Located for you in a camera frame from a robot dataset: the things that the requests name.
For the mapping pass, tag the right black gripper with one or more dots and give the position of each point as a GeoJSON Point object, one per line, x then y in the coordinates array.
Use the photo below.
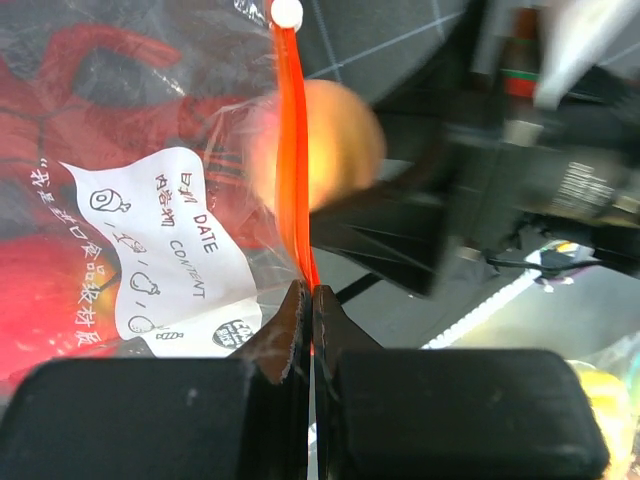
{"type": "Point", "coordinates": [490, 176]}

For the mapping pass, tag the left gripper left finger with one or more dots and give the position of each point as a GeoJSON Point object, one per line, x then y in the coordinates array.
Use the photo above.
{"type": "Point", "coordinates": [240, 417]}

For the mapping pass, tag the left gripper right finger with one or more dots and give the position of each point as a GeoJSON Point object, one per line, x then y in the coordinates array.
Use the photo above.
{"type": "Point", "coordinates": [445, 413]}

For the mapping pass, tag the toy peach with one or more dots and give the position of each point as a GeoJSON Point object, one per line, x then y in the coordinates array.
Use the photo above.
{"type": "Point", "coordinates": [346, 145]}

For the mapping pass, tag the orange zip top bag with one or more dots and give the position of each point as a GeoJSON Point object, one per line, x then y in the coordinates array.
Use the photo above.
{"type": "Point", "coordinates": [186, 287]}

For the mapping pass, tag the red toy lobster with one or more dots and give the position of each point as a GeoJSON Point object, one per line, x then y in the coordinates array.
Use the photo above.
{"type": "Point", "coordinates": [45, 122]}

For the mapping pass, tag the red toy apple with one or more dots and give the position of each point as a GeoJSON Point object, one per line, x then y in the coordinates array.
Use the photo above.
{"type": "Point", "coordinates": [57, 299]}

